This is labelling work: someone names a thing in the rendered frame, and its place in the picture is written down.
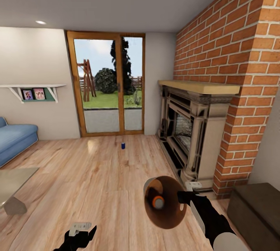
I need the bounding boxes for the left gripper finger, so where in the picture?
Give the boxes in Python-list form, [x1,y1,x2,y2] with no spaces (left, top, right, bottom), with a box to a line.
[88,225,97,243]

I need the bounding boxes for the trash can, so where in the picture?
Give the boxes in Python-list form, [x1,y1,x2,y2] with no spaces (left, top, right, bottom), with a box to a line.
[143,176,187,230]

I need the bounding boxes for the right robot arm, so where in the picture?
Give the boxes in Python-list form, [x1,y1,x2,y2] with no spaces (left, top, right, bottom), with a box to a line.
[177,181,250,251]

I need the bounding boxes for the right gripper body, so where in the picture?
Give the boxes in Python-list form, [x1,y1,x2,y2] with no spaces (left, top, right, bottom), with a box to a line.
[177,191,198,204]

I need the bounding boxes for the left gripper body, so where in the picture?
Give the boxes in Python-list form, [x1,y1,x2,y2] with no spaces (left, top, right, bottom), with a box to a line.
[63,231,89,251]

